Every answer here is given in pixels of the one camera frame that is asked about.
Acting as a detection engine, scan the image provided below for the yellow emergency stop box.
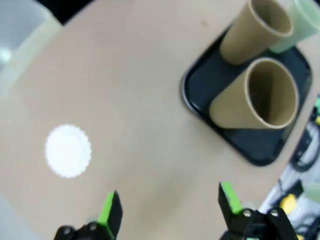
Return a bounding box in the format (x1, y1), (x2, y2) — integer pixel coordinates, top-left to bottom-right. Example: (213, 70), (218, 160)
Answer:
(281, 194), (298, 208)

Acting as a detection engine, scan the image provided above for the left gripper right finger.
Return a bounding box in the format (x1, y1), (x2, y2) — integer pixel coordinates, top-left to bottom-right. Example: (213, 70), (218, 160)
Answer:
(218, 181), (297, 240)

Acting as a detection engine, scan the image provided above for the olive brown tall cup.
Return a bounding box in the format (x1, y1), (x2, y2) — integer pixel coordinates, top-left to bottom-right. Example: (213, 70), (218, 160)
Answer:
(219, 0), (295, 66)

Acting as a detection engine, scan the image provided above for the black plastic serving tray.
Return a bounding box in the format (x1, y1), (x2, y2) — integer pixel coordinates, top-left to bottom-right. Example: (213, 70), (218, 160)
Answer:
(180, 24), (313, 167)

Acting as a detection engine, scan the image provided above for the white scalloped paper coaster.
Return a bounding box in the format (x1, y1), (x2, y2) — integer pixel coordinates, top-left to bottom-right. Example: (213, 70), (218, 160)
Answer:
(44, 123), (93, 179)

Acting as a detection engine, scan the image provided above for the large white table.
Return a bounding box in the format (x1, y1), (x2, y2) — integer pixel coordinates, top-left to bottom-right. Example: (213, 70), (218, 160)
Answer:
(0, 0), (56, 67)

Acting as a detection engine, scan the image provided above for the light tan tall cup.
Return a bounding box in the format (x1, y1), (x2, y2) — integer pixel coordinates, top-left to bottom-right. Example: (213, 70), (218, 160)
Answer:
(208, 56), (300, 130)

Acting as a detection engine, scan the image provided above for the pale green tall cup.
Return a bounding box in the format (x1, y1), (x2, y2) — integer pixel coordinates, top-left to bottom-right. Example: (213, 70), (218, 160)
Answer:
(268, 0), (320, 54)

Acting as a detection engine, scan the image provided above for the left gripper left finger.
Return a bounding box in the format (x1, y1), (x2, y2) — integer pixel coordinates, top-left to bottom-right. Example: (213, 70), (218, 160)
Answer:
(56, 191), (125, 240)

